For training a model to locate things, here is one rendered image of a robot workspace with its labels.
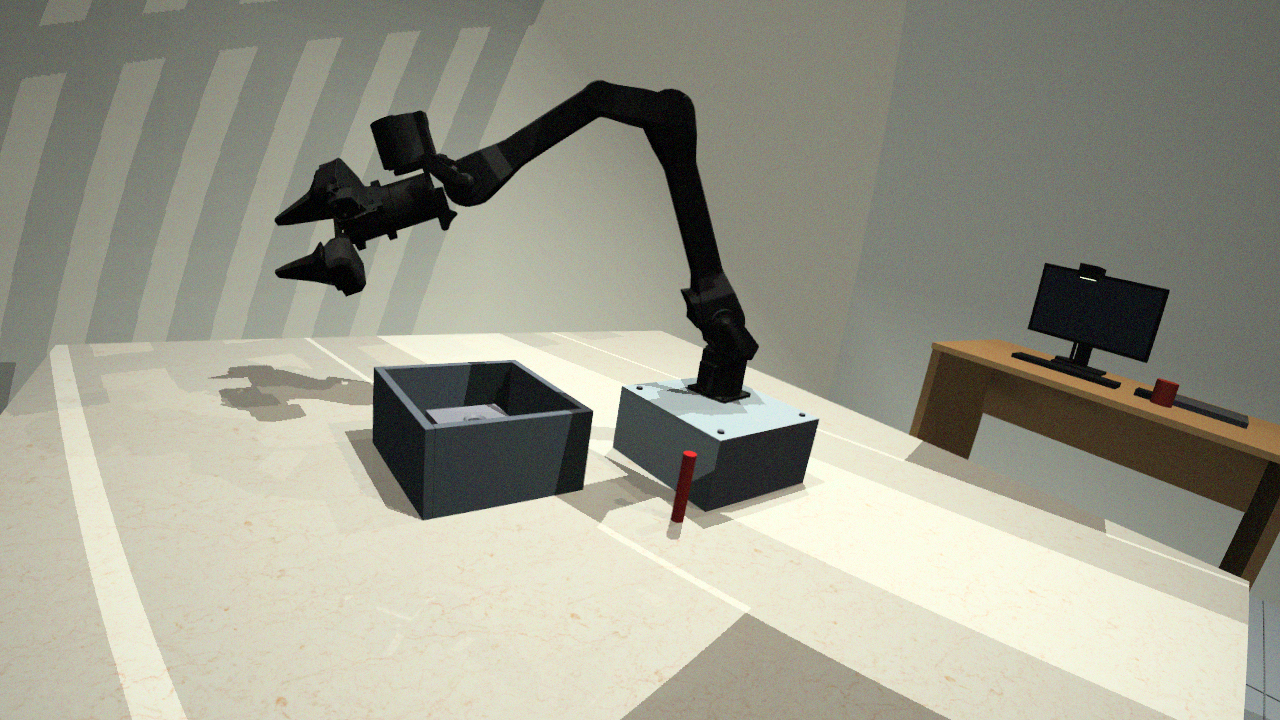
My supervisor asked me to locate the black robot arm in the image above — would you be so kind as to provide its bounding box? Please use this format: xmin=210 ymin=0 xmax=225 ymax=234
xmin=314 ymin=79 xmax=759 ymax=404

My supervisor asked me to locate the red peg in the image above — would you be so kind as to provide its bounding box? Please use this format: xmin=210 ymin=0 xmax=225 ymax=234
xmin=669 ymin=451 xmax=698 ymax=523

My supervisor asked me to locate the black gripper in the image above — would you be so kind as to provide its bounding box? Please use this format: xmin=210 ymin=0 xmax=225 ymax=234
xmin=275 ymin=176 xmax=404 ymax=296

